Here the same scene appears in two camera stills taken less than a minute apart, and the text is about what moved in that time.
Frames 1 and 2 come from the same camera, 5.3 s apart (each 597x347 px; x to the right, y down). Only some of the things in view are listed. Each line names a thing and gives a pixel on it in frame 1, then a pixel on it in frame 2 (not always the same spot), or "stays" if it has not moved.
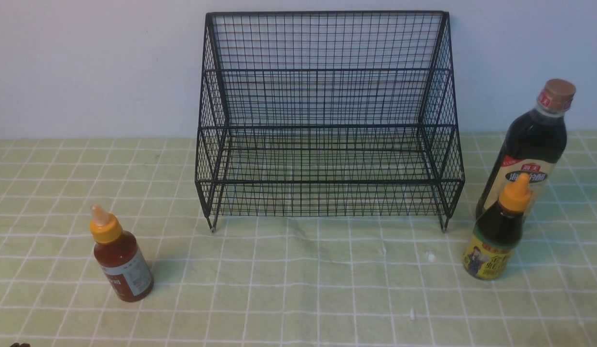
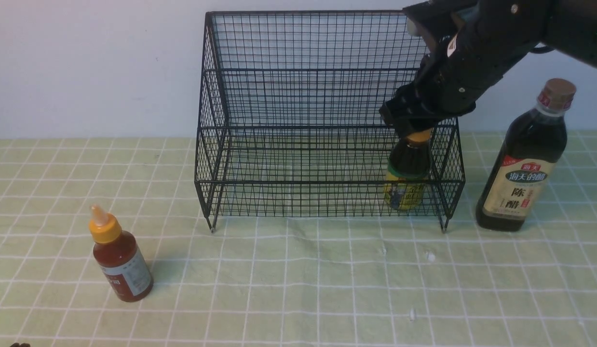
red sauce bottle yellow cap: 118,254 stays
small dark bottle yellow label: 493,245 → 406,177
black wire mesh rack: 329,113 stays
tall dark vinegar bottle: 535,146 stays
